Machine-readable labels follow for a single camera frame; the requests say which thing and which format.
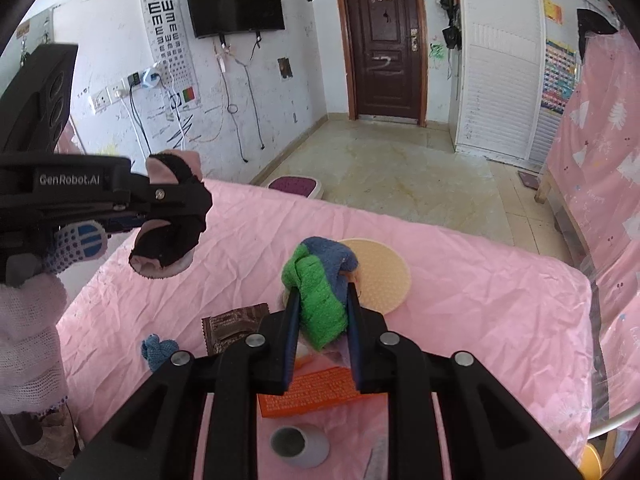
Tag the white wall socket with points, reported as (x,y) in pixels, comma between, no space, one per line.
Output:
(100,102)

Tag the purple padded stool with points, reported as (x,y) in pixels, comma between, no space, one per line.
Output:
(295,186)

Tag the colourful grid poster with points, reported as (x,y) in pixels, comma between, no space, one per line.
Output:
(560,77)

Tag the black hanging garment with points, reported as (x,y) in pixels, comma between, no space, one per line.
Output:
(592,27)

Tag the dark floor scale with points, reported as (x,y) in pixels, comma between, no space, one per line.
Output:
(529,180)

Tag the green and blue towel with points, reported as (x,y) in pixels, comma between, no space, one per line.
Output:
(320,290)

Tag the white eye chart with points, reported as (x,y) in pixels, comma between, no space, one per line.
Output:
(167,35)

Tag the pink tree print curtain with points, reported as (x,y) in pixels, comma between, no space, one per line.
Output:
(600,170)

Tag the black hanging bags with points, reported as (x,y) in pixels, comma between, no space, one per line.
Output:
(450,10)

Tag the wooden bed frame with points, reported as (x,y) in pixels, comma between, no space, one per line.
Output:
(545,187)

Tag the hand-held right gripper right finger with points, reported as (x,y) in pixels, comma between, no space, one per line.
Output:
(356,345)

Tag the dark brown door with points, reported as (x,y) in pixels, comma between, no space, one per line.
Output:
(382,45)

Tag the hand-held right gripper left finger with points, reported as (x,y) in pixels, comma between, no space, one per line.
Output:
(292,345)

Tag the white plug-in charger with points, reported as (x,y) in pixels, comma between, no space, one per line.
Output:
(151,79)

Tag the yellow paper poster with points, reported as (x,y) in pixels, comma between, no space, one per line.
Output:
(552,11)

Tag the brown wall plate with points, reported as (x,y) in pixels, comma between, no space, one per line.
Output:
(285,68)

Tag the pink black sock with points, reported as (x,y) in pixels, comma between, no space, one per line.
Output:
(157,255)

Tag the dark brown wrapper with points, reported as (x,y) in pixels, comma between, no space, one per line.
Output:
(230,330)

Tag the beige round brush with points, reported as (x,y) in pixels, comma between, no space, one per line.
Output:
(380,275)

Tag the small blue sock ball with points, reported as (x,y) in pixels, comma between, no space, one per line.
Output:
(160,352)

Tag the orange box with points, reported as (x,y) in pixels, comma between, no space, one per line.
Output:
(320,395)

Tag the pink tablecloth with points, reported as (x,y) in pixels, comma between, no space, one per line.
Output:
(450,310)

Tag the cardboard box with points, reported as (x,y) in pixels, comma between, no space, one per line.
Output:
(60,435)

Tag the grey cup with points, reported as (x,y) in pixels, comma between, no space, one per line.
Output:
(300,445)

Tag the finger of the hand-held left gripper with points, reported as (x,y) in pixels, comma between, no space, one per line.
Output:
(125,222)
(172,199)

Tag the orange plastic basin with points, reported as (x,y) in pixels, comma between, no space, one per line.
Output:
(593,462)

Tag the white louvered wardrobe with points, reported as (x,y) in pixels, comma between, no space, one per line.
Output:
(500,60)

